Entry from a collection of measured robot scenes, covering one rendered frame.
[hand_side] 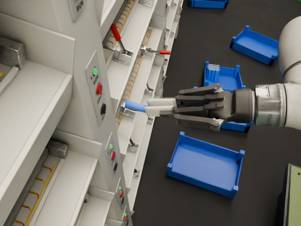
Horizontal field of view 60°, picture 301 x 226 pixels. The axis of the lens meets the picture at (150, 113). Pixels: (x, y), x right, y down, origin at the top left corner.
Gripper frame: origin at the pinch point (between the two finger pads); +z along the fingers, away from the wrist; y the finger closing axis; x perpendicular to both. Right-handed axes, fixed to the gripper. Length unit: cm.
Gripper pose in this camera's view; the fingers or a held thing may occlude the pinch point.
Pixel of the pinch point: (161, 107)
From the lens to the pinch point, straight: 62.1
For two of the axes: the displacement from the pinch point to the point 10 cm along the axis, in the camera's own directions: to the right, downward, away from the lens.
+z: -9.5, 0.1, 3.0
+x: 2.3, 6.6, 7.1
